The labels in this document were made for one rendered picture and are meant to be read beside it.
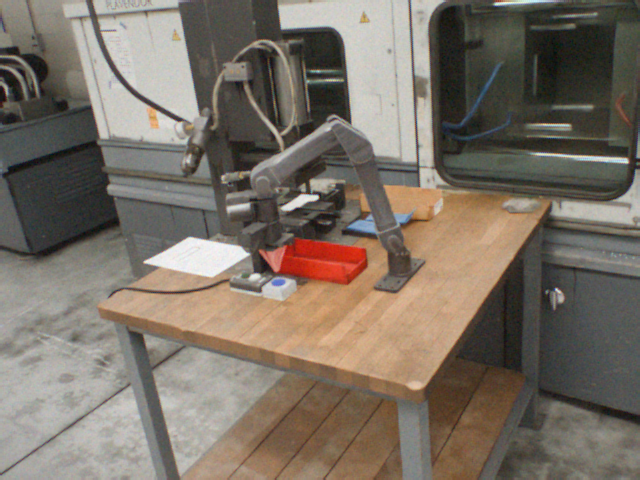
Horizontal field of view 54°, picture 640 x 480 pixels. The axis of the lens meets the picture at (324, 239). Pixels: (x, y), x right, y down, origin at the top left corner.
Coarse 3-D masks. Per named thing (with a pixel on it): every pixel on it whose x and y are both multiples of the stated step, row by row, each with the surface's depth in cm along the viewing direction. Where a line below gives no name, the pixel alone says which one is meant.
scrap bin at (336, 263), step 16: (304, 240) 187; (288, 256) 177; (304, 256) 189; (320, 256) 186; (336, 256) 183; (352, 256) 180; (288, 272) 179; (304, 272) 176; (320, 272) 173; (336, 272) 170; (352, 272) 171
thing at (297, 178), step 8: (248, 152) 203; (256, 152) 204; (264, 152) 203; (272, 152) 202; (280, 152) 198; (248, 160) 200; (256, 160) 198; (264, 160) 196; (312, 160) 190; (320, 160) 198; (304, 168) 191; (312, 168) 192; (320, 168) 196; (296, 176) 185; (304, 176) 189; (312, 176) 193; (288, 184) 187; (296, 184) 186
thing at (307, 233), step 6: (330, 210) 205; (294, 228) 193; (306, 228) 193; (312, 228) 196; (318, 228) 205; (330, 228) 206; (294, 234) 194; (300, 234) 193; (306, 234) 194; (312, 234) 197; (312, 240) 197
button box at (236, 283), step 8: (248, 272) 177; (224, 280) 178; (232, 280) 173; (240, 280) 173; (248, 280) 172; (256, 280) 171; (264, 280) 171; (120, 288) 184; (128, 288) 182; (136, 288) 181; (144, 288) 180; (192, 288) 176; (200, 288) 176; (232, 288) 174; (240, 288) 172; (248, 288) 171; (256, 288) 169
